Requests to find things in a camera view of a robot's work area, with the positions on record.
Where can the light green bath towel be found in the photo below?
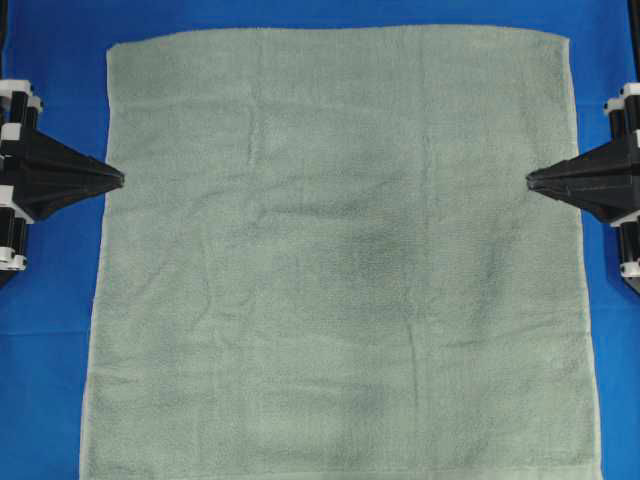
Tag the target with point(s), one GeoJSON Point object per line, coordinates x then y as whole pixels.
{"type": "Point", "coordinates": [325, 262]}

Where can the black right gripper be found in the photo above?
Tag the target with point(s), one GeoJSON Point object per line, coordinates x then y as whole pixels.
{"type": "Point", "coordinates": [581, 181]}

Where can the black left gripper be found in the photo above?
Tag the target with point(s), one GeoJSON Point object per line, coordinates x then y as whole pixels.
{"type": "Point", "coordinates": [40, 194]}

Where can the blue table cloth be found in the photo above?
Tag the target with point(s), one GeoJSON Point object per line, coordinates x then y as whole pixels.
{"type": "Point", "coordinates": [60, 47]}

